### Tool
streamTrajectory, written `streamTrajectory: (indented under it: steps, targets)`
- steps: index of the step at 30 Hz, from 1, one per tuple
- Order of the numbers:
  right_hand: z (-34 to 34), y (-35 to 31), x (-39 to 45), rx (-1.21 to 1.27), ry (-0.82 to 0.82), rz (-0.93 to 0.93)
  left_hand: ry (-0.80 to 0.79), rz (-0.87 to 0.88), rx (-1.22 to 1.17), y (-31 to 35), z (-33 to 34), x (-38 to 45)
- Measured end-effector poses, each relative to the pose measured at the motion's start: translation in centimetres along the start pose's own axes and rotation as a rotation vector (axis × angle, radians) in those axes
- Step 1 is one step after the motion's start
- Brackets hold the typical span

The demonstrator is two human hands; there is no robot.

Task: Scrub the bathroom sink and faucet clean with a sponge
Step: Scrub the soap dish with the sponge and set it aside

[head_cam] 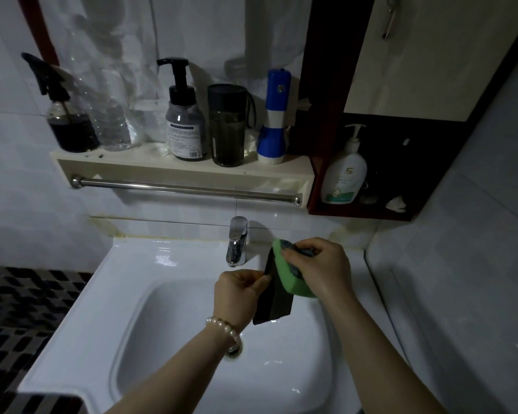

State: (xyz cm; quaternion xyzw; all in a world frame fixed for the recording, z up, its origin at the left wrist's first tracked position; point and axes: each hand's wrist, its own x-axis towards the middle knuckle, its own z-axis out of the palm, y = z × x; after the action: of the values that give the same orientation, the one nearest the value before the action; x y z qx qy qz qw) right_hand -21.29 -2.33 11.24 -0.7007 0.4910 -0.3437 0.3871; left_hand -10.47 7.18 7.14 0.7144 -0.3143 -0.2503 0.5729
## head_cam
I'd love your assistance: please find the person's left hand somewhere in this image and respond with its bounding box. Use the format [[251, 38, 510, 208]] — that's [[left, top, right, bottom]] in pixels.
[[213, 269, 273, 333]]

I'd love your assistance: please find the person's right hand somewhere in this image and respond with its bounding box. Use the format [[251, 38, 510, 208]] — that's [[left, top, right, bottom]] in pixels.
[[281, 237, 357, 304]]

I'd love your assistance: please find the green sponge soap holder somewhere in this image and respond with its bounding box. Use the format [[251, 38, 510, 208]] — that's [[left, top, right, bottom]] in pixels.
[[272, 239, 319, 299]]

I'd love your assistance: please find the dark scouring pad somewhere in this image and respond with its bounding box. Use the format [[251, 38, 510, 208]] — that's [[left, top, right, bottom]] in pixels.
[[253, 247, 295, 326]]

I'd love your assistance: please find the person's left forearm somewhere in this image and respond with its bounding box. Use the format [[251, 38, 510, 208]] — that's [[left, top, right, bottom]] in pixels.
[[105, 318, 241, 414]]

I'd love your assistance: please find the person's right forearm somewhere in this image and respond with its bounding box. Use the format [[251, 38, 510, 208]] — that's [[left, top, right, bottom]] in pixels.
[[320, 285, 447, 414]]

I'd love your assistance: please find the chrome faucet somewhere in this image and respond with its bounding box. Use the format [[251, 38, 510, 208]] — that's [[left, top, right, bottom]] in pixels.
[[226, 216, 248, 268]]

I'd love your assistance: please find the white ceramic sink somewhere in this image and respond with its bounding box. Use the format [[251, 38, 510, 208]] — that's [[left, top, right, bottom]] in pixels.
[[18, 237, 408, 414]]

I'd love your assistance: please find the white pump lotion bottle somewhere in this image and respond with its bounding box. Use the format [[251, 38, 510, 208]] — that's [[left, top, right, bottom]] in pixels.
[[320, 123, 368, 206]]

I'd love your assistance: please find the chrome towel bar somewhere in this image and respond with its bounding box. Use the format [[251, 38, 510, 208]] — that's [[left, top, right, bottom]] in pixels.
[[70, 176, 304, 207]]

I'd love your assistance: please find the blue and white flashlight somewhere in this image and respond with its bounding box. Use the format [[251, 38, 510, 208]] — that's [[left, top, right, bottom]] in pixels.
[[257, 69, 291, 164]]

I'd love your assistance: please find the dark tumbler with lid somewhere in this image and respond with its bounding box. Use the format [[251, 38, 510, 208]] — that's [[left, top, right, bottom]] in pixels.
[[207, 84, 257, 168]]

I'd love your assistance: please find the grey foam pump bottle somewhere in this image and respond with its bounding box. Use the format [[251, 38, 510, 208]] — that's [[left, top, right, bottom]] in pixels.
[[157, 57, 208, 162]]

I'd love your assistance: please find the clear plastic water bottle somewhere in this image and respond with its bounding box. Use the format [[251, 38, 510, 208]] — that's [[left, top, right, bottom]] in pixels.
[[65, 26, 132, 151]]

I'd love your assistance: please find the cream cabinet door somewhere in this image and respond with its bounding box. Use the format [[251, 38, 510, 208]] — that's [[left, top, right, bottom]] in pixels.
[[344, 0, 518, 122]]

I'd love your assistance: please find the dark spray bottle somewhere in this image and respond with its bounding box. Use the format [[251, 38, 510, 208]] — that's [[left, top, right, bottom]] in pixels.
[[21, 52, 100, 153]]

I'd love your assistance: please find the clear plastic bag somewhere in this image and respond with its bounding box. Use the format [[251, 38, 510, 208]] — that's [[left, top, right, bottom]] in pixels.
[[67, 0, 173, 158]]

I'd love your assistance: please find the pearl bead bracelet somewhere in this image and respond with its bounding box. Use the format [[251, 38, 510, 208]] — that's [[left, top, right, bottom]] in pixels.
[[205, 317, 242, 355]]

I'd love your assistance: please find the cream wall shelf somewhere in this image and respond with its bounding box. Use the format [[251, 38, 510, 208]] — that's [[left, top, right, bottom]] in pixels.
[[50, 147, 315, 207]]

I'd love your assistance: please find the dark red wall cabinet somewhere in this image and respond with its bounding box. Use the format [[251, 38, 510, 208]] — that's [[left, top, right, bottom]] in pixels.
[[288, 0, 518, 222]]

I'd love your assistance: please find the metal cabinet door handle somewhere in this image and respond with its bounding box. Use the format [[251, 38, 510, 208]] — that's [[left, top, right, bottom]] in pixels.
[[381, 0, 404, 40]]

